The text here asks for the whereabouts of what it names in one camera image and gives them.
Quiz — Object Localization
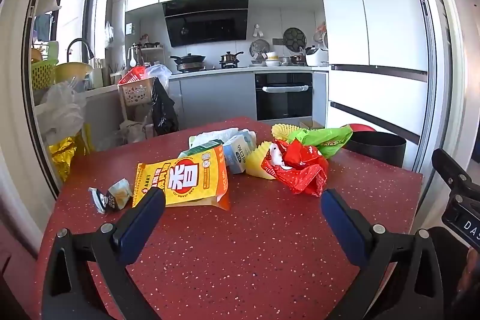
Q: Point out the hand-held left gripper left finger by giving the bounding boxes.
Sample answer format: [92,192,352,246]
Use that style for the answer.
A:
[42,187,166,320]

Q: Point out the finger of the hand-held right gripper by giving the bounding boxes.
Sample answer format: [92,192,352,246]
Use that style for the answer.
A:
[431,148,472,193]

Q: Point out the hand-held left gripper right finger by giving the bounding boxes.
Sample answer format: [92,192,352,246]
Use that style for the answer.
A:
[320,188,445,320]

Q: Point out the small black-white wrapper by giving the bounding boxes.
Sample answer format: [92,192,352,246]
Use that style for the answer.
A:
[88,178,133,215]

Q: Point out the yellow snack bag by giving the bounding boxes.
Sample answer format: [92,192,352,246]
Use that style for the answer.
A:
[132,145,231,212]

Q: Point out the red wrapper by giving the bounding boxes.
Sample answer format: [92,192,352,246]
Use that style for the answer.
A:
[260,138,330,198]

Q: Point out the black trash bin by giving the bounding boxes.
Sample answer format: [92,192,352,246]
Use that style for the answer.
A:
[343,131,407,169]

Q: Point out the green plastic bag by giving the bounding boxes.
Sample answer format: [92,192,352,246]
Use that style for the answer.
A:
[287,125,354,159]

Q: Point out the green packet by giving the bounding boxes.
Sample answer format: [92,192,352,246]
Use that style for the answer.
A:
[178,140,224,159]

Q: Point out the white paper towel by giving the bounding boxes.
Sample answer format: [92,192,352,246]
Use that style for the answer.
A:
[188,127,241,148]

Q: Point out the blue-white milk carton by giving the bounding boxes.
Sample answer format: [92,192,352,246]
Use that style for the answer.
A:
[222,130,257,175]

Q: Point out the red stool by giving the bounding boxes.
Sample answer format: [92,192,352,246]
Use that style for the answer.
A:
[339,124,377,133]

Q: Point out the gold foil bag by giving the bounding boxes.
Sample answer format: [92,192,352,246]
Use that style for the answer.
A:
[48,136,81,182]

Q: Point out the black hanging bag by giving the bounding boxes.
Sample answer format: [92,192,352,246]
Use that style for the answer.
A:
[151,78,180,136]

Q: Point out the beige trolley basket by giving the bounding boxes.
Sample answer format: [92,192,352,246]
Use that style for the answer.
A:
[118,76,157,107]

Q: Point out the clear plastic bag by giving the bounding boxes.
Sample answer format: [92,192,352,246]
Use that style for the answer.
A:
[40,80,88,145]

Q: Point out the black built-in oven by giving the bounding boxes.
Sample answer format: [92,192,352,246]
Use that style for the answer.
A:
[254,72,314,121]

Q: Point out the grey lower cabinets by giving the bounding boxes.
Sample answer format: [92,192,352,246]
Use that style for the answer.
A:
[168,68,329,131]

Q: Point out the white refrigerator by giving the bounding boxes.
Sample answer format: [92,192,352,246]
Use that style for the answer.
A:
[320,0,430,171]

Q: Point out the white rice cooker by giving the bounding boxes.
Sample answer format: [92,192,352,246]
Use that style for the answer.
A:
[305,47,330,67]

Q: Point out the yellow bowl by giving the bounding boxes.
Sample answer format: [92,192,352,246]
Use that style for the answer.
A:
[54,62,94,84]

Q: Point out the black wok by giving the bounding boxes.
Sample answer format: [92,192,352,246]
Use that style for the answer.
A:
[169,53,207,72]

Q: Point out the white spice rack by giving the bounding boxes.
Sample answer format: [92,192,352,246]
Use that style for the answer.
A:
[139,43,166,66]

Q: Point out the green plastic basket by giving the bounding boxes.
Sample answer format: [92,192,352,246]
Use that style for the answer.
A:
[31,59,59,90]

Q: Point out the steel cooking pot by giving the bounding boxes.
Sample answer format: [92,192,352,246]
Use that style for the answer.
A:
[219,51,244,67]

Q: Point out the hanging white plastic bag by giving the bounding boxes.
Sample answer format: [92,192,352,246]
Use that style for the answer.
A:
[104,21,115,49]

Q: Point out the round dark trivet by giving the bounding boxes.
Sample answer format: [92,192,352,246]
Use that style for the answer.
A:
[283,27,307,52]

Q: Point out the black kitchen faucet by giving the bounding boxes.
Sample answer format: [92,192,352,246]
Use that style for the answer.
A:
[67,38,94,66]

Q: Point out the round steamer rack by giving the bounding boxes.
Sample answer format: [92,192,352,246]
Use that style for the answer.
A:
[250,39,271,61]

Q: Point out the black range hood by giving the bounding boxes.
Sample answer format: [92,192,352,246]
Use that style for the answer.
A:
[162,0,250,48]

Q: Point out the window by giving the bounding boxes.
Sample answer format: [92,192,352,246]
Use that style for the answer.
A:
[56,0,92,62]

